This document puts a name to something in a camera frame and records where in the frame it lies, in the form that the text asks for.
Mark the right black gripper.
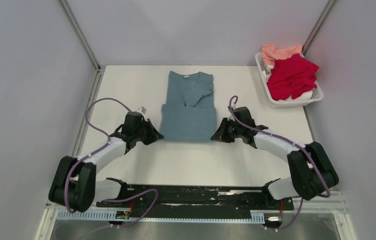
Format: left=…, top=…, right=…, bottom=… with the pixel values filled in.
left=211, top=118, right=243, bottom=144

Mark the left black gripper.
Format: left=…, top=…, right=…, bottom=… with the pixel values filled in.
left=135, top=118, right=164, bottom=146

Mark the teal blue t-shirt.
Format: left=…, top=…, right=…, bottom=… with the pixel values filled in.
left=159, top=71, right=217, bottom=143

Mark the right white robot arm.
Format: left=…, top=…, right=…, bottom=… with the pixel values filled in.
left=211, top=106, right=339, bottom=209

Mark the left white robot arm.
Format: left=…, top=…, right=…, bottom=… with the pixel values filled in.
left=48, top=111, right=164, bottom=212

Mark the red t-shirt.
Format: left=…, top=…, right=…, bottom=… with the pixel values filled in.
left=267, top=53, right=319, bottom=101

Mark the peach orange t-shirt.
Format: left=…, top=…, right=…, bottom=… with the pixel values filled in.
left=261, top=44, right=303, bottom=66

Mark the white plastic laundry basket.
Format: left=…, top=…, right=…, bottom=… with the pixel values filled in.
left=255, top=52, right=324, bottom=109

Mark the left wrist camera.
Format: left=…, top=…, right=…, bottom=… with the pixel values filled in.
left=136, top=106, right=147, bottom=115

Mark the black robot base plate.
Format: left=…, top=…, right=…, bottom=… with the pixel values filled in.
left=95, top=183, right=294, bottom=219

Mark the left aluminium frame post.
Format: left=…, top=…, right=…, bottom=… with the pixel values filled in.
left=58, top=0, right=101, bottom=72

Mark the aluminium frame post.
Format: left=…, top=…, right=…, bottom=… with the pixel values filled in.
left=302, top=0, right=338, bottom=55
left=58, top=0, right=101, bottom=72

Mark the right aluminium frame post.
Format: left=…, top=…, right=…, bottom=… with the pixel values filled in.
left=302, top=0, right=338, bottom=55

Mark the white slotted cable duct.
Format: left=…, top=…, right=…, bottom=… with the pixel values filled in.
left=56, top=209, right=265, bottom=224

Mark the aluminium front rail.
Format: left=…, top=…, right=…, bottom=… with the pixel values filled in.
left=46, top=186, right=349, bottom=215

